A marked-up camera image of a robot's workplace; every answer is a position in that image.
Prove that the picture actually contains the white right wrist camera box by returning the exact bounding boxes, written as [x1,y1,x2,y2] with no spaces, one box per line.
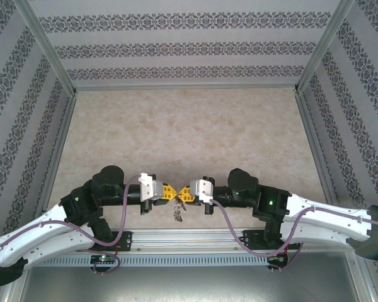
[188,177,215,204]

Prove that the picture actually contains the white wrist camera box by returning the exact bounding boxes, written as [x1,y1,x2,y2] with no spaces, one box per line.
[137,172,164,202]
[188,177,215,204]

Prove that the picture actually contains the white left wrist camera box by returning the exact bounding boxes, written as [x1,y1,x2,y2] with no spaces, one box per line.
[137,172,164,202]

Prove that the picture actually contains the silver keyring with spring coils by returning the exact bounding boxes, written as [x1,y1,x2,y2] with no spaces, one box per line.
[171,196,188,223]

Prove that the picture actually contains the small circuit board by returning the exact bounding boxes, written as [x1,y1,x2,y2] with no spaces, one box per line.
[90,254,118,265]
[266,251,287,262]

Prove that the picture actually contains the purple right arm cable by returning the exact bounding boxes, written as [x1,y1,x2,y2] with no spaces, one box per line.
[207,198,378,271]

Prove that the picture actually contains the grey metal sheet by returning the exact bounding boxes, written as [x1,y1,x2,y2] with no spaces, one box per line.
[20,266,362,302]

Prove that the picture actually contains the grey slotted cable duct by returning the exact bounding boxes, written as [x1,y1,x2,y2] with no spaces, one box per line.
[42,253,289,268]

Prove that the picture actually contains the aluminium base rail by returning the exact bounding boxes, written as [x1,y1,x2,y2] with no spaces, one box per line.
[130,228,246,252]

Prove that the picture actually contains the aluminium frame bar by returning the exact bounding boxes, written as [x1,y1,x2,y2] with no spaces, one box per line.
[74,83,300,92]
[294,92,375,302]
[4,92,79,302]

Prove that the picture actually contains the aluminium frame post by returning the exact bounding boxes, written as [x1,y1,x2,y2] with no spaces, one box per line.
[294,0,356,95]
[11,0,78,95]

